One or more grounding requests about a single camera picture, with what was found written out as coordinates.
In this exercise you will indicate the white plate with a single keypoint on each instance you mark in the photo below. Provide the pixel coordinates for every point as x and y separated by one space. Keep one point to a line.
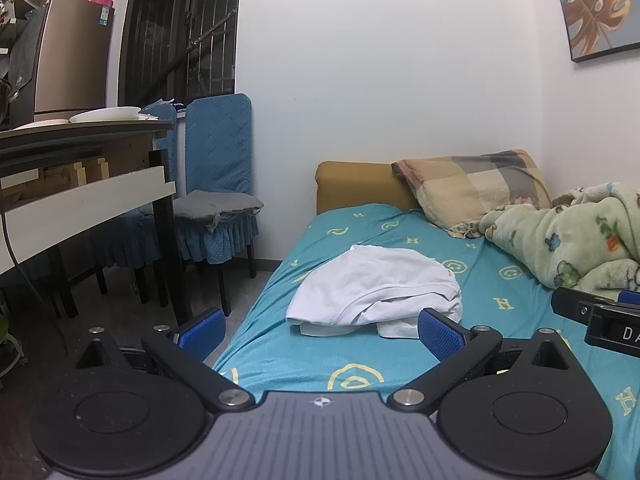
107 114

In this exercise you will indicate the mustard yellow headboard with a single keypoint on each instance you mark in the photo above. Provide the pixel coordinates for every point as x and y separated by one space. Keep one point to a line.
350 184

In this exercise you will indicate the dark barred window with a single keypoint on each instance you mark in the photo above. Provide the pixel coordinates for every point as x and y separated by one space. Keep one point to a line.
178 50

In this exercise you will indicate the plaid beige pillow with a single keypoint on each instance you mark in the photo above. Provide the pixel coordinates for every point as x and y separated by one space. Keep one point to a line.
456 192

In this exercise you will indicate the grey seat cushion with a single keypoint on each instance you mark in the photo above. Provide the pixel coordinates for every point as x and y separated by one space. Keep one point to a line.
210 207

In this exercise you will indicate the black and white table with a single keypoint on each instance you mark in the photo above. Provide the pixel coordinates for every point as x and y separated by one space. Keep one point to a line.
114 167

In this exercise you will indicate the green cartoon fleece blanket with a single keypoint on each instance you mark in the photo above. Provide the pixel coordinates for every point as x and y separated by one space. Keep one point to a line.
587 240

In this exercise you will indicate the gold leaf wall picture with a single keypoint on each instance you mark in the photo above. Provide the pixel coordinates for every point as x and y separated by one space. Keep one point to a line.
597 28

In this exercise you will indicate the brown refrigerator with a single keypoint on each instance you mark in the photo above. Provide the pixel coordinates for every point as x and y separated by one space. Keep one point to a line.
58 66

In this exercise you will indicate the teal patterned bed sheet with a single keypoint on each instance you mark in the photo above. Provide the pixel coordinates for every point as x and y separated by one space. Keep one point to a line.
268 353

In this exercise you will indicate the blue covered chair behind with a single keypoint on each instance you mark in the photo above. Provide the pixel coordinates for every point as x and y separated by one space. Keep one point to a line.
129 241

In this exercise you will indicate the white t-shirt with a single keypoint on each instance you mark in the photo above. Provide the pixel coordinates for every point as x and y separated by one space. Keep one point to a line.
367 285

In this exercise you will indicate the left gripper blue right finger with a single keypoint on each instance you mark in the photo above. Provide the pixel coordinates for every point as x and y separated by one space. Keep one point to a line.
463 355

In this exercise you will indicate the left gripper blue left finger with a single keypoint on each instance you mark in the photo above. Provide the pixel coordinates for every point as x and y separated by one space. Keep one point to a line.
180 352

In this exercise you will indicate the blue covered chair near bed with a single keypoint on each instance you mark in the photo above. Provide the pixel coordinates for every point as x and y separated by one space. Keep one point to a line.
219 159

